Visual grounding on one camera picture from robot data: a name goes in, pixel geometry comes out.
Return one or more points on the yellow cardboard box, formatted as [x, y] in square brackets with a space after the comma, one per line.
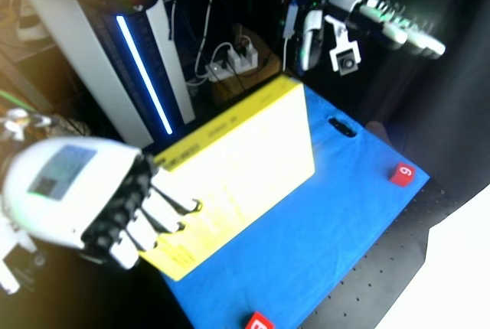
[249, 168]

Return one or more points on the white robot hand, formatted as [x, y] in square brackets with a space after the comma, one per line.
[72, 191]
[352, 4]

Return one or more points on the white plug adapter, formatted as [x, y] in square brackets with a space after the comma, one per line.
[243, 53]

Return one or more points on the black curtain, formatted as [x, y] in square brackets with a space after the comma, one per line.
[428, 95]

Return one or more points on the blue cloth bag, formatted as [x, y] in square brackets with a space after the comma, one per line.
[314, 222]

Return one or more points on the black perforated board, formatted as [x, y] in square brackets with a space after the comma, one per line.
[386, 264]

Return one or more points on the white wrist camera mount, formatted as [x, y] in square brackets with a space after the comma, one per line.
[344, 57]
[13, 256]

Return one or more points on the computer tower with light strip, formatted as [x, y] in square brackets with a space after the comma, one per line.
[126, 69]

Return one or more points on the red block with digit nine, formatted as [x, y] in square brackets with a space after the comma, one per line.
[402, 174]

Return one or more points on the red block with white print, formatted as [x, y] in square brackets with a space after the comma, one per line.
[259, 321]

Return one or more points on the white power strip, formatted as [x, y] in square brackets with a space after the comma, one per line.
[222, 70]

